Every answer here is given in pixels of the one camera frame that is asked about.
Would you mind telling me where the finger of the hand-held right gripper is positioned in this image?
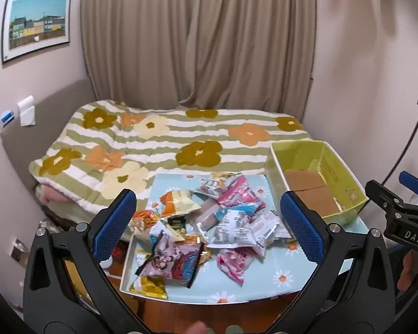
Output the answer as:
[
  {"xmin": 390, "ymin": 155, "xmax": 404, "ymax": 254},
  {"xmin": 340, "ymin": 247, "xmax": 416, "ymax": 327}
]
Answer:
[
  {"xmin": 365, "ymin": 180, "xmax": 410, "ymax": 216},
  {"xmin": 399, "ymin": 171, "xmax": 418, "ymax": 195}
]

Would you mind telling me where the wall socket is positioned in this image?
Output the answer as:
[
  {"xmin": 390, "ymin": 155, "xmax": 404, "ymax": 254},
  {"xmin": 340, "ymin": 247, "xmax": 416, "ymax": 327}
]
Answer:
[{"xmin": 10, "ymin": 238, "xmax": 30, "ymax": 267}]

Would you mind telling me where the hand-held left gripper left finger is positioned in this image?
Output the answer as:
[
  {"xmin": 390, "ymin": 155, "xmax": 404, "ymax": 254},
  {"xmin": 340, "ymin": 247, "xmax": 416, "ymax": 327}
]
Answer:
[{"xmin": 23, "ymin": 188, "xmax": 150, "ymax": 334}]

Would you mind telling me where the green cardboard box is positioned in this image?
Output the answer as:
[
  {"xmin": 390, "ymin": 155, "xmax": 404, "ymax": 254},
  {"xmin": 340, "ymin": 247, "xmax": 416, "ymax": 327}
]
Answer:
[{"xmin": 265, "ymin": 140, "xmax": 369, "ymax": 225}]

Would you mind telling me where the striped floral blanket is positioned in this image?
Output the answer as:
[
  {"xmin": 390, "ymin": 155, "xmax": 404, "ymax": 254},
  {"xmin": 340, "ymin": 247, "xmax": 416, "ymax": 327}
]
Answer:
[{"xmin": 28, "ymin": 100, "xmax": 314, "ymax": 216}]

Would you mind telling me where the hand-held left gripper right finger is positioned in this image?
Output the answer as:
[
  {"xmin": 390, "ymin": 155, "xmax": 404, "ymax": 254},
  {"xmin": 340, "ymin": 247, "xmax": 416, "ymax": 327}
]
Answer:
[{"xmin": 265, "ymin": 191, "xmax": 396, "ymax": 334}]

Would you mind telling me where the person's right hand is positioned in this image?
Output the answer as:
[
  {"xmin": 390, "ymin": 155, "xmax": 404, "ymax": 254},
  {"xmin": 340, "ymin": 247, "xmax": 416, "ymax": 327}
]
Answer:
[{"xmin": 397, "ymin": 252, "xmax": 418, "ymax": 293}]

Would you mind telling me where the beige curtain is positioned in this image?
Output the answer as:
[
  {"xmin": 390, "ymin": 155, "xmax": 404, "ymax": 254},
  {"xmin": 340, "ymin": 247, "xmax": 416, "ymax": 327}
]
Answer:
[{"xmin": 81, "ymin": 0, "xmax": 317, "ymax": 119}]

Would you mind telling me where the clear golden snack bag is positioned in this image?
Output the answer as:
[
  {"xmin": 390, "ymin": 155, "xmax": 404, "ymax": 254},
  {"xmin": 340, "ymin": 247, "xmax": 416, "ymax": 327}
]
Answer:
[{"xmin": 184, "ymin": 235, "xmax": 211, "ymax": 261}]

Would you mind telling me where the pink cartoon print snack bag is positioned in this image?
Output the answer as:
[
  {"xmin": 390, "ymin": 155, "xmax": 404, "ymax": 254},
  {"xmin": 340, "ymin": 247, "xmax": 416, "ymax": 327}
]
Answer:
[{"xmin": 135, "ymin": 233, "xmax": 204, "ymax": 289}]

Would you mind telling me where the pile of snack packets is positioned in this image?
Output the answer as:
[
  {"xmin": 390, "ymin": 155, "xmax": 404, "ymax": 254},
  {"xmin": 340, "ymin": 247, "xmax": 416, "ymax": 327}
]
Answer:
[{"xmin": 150, "ymin": 172, "xmax": 297, "ymax": 286}]

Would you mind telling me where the pink pillow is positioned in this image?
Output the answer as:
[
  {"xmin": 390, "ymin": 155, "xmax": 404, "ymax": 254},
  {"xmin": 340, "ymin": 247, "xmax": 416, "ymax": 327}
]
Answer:
[{"xmin": 35, "ymin": 185, "xmax": 77, "ymax": 213}]

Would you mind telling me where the orange snack bag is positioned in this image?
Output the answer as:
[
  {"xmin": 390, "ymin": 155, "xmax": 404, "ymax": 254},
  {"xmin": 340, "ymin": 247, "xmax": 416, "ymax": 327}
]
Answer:
[{"xmin": 130, "ymin": 209, "xmax": 161, "ymax": 242}]

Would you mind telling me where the framed wall poster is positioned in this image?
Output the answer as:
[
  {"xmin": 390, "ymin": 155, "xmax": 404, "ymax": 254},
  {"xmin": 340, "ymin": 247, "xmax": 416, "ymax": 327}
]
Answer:
[{"xmin": 2, "ymin": 0, "xmax": 71, "ymax": 64}]

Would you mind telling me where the white snack bag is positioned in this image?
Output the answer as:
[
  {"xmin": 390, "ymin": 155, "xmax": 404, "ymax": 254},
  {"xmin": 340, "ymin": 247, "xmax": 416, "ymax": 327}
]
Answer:
[{"xmin": 209, "ymin": 228, "xmax": 267, "ymax": 258}]

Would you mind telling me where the white paper on wall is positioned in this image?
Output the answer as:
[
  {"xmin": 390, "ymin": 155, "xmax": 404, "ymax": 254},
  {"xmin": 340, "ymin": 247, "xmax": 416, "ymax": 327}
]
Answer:
[{"xmin": 17, "ymin": 95, "xmax": 36, "ymax": 126}]

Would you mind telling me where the thin black rod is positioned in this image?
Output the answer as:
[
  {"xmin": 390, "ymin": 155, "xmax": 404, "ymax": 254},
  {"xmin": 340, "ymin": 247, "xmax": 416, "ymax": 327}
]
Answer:
[{"xmin": 387, "ymin": 99, "xmax": 418, "ymax": 188}]

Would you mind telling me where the yellow snack bag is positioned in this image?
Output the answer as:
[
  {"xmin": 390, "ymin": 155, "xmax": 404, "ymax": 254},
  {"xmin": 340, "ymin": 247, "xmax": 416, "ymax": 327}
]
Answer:
[{"xmin": 129, "ymin": 276, "xmax": 168, "ymax": 300}]

